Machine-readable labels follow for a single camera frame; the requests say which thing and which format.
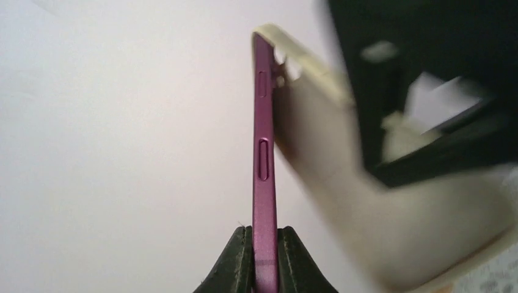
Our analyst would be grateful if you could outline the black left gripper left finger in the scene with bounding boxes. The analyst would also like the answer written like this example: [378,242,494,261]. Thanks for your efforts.
[194,226,254,293]

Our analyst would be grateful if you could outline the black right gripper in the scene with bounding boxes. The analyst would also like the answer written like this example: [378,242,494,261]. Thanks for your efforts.
[327,1,517,187]

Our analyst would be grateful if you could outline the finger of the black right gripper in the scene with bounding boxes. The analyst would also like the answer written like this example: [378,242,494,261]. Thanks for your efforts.
[355,96,409,170]

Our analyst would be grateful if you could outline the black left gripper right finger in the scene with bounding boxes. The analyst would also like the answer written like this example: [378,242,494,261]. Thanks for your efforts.
[277,226,337,293]

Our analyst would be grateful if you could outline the magenta phone black screen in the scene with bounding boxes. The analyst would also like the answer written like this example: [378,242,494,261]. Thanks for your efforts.
[252,33,279,292]

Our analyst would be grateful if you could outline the cream phone case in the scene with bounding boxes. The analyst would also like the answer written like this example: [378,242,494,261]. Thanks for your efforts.
[255,23,517,292]

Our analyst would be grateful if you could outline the floral patterned table mat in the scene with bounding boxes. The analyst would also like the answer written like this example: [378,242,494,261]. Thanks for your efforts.
[452,244,517,293]

